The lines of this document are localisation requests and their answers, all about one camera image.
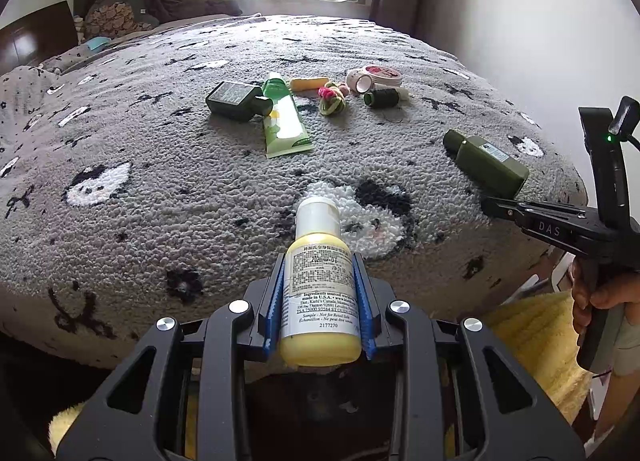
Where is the dark wooden headboard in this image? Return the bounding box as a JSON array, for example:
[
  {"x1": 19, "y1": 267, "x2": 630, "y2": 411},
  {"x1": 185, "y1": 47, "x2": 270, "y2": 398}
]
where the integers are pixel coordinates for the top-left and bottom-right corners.
[{"x1": 0, "y1": 1, "x2": 81, "y2": 78}]

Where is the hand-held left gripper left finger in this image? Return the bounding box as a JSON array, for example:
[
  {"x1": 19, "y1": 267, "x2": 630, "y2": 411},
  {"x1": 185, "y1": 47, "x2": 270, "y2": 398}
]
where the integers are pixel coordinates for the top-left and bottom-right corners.
[{"x1": 56, "y1": 253, "x2": 288, "y2": 461}]

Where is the yellow fluffy towel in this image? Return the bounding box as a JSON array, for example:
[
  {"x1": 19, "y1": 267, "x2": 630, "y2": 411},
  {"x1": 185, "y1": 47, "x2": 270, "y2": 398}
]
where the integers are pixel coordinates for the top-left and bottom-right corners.
[{"x1": 49, "y1": 290, "x2": 595, "y2": 448}]

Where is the green white cream tube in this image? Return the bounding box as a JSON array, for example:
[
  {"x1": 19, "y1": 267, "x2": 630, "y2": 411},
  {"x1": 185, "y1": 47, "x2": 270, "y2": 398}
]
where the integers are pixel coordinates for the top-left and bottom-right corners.
[{"x1": 261, "y1": 72, "x2": 314, "y2": 159}]

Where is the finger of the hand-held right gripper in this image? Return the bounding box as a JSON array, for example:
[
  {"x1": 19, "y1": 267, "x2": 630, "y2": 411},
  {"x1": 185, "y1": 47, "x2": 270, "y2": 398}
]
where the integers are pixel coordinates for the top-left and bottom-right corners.
[{"x1": 481, "y1": 195, "x2": 588, "y2": 228}]

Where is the dark green square bottle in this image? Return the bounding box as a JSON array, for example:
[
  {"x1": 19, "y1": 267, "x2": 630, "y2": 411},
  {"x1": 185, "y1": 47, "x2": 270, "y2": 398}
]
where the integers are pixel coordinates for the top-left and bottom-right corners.
[{"x1": 205, "y1": 81, "x2": 275, "y2": 122}]

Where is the small white jar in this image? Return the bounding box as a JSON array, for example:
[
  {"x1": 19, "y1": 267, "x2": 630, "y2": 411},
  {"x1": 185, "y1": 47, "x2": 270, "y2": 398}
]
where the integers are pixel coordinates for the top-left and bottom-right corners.
[{"x1": 346, "y1": 68, "x2": 375, "y2": 94}]

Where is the person's right hand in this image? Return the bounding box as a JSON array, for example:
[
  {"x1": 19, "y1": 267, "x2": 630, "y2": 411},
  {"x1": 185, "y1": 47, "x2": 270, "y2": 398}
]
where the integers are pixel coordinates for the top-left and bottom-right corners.
[{"x1": 571, "y1": 261, "x2": 640, "y2": 338}]

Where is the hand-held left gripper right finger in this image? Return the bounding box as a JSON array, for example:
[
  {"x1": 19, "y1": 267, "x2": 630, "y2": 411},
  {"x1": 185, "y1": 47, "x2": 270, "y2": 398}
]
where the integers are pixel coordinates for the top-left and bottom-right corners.
[{"x1": 351, "y1": 253, "x2": 586, "y2": 461}]

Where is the brown floral cushion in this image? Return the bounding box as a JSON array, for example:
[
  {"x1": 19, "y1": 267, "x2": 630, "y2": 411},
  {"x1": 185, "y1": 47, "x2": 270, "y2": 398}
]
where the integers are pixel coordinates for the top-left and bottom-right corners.
[{"x1": 82, "y1": 0, "x2": 157, "y2": 40}]

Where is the pink green knotted rope toy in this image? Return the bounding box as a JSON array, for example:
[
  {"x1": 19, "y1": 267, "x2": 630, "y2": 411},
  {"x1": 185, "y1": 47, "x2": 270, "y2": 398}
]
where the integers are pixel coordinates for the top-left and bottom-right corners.
[{"x1": 318, "y1": 93, "x2": 347, "y2": 117}]

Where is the grey flower print pillow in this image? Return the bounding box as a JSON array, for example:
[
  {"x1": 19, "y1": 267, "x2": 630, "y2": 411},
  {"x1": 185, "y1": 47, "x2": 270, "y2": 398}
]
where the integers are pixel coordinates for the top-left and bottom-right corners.
[{"x1": 0, "y1": 64, "x2": 66, "y2": 154}]

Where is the dark green thread spool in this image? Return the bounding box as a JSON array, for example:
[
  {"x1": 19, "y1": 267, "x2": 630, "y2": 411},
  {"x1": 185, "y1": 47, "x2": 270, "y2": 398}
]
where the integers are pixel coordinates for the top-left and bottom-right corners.
[{"x1": 363, "y1": 88, "x2": 401, "y2": 110}]

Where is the pink round tin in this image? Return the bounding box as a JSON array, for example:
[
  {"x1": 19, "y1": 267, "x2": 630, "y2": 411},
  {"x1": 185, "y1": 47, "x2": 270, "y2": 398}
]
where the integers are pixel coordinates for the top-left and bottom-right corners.
[{"x1": 364, "y1": 64, "x2": 404, "y2": 88}]

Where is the yellow lotion bottle white cap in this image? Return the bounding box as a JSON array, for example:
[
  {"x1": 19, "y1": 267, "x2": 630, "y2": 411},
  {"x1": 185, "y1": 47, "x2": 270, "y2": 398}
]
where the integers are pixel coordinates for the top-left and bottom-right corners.
[{"x1": 278, "y1": 196, "x2": 362, "y2": 368}]

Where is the small yellow tube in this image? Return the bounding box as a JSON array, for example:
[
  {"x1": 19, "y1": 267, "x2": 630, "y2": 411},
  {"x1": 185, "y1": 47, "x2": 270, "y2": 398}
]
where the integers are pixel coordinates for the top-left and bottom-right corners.
[{"x1": 290, "y1": 76, "x2": 331, "y2": 93}]

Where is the olive green bottle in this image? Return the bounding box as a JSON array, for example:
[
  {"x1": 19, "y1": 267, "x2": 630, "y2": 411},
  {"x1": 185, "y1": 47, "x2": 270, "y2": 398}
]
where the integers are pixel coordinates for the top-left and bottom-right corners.
[{"x1": 442, "y1": 128, "x2": 530, "y2": 200}]

